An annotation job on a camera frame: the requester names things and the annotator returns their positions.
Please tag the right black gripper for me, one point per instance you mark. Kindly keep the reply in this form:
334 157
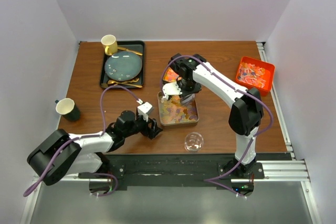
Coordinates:
197 88

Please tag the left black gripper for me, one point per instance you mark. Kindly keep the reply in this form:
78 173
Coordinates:
151 131

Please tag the silver tin of popsicle candies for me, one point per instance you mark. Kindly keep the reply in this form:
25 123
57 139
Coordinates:
174 115

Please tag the clear plastic jar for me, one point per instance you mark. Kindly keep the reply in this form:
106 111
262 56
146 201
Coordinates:
193 142

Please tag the gold tin of gummy candies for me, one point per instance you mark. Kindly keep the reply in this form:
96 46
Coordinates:
170 75

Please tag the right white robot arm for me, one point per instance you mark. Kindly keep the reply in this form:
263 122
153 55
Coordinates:
246 107

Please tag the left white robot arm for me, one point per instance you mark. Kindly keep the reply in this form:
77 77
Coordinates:
62 154

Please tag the black serving tray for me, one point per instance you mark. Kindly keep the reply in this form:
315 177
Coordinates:
136 45

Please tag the gold fork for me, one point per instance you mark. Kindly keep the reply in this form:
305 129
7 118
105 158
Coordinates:
106 85

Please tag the blue-grey plate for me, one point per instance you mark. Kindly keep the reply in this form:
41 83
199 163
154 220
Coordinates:
123 66

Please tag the orange box of lollipops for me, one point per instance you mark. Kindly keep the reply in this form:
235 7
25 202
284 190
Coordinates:
254 73

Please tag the dark green paper cup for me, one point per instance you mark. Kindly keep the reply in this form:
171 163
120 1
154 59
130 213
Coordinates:
67 109

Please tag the yellow mug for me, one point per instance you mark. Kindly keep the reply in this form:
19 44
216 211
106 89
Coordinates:
110 45

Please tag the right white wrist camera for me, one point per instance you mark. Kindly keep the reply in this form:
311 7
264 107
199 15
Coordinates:
169 90

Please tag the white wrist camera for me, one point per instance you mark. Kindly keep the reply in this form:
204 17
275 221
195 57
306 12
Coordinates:
169 90
144 109

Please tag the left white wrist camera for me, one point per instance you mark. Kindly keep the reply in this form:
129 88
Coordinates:
144 109

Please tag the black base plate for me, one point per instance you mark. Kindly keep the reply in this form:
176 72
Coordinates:
180 170

